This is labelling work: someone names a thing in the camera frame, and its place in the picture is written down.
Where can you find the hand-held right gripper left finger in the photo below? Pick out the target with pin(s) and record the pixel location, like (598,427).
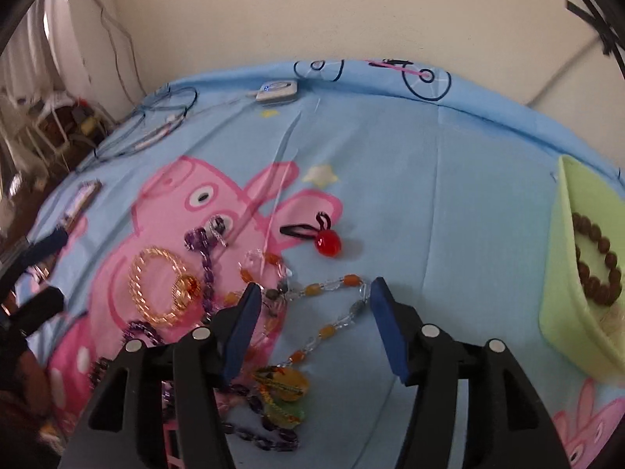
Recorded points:
(244,327)

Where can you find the small white charger device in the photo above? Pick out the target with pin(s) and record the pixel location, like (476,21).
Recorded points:
(276,90)

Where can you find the yellow green pendant charms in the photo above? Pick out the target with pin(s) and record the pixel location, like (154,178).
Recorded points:
(288,386)

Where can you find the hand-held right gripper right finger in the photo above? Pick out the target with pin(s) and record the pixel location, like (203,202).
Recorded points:
(388,332)

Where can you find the light green plastic basket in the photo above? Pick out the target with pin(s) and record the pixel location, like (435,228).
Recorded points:
(561,278)

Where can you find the small flat rectangular device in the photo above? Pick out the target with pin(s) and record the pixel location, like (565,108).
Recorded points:
(80,199)

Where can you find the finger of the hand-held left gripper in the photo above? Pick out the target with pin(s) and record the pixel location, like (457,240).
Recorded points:
(41,305)
(49,244)

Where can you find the blue cartoon pig bed sheet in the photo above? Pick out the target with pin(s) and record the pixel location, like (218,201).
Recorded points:
(439,205)

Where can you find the white curtain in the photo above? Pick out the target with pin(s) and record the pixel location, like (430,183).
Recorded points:
(49,34)

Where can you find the black tape cross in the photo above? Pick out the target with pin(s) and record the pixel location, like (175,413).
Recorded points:
(595,19)

